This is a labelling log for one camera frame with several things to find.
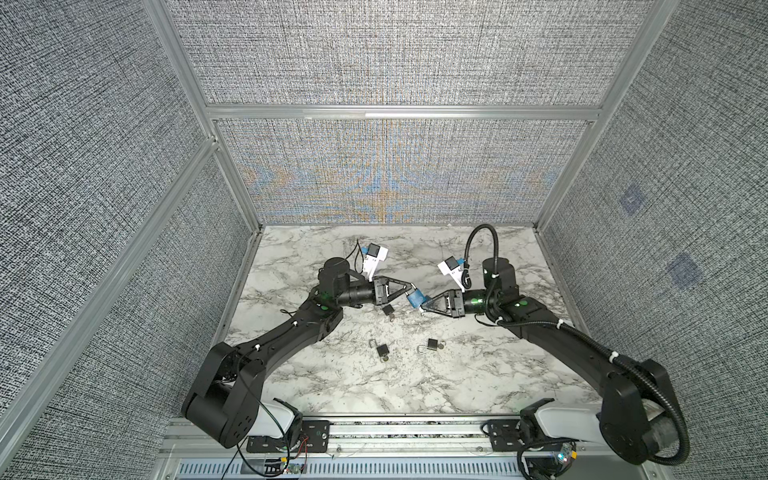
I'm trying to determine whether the blue padlock with key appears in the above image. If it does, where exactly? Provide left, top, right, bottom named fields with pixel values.
left=406, top=289, right=428, bottom=310

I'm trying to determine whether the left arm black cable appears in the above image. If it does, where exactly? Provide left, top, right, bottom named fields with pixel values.
left=218, top=359, right=313, bottom=480

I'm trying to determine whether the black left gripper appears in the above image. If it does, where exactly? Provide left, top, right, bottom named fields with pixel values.
left=335, top=277, right=410, bottom=310

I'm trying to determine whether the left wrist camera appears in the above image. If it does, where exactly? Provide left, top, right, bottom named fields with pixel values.
left=362, top=243, right=389, bottom=281

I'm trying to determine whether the black padlock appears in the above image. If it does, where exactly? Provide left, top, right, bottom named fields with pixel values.
left=369, top=339, right=390, bottom=362
left=381, top=304, right=395, bottom=322
left=417, top=338, right=445, bottom=353

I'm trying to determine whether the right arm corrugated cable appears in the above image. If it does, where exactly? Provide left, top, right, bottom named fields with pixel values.
left=464, top=223, right=691, bottom=466

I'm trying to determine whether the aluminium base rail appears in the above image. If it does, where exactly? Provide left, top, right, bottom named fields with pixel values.
left=158, top=415, right=661, bottom=460

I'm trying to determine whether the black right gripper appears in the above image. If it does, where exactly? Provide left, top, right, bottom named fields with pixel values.
left=421, top=289, right=499, bottom=320

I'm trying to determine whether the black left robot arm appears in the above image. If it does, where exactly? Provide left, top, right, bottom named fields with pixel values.
left=182, top=257, right=415, bottom=449

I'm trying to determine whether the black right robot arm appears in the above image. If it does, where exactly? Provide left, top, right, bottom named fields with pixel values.
left=419, top=258, right=691, bottom=466

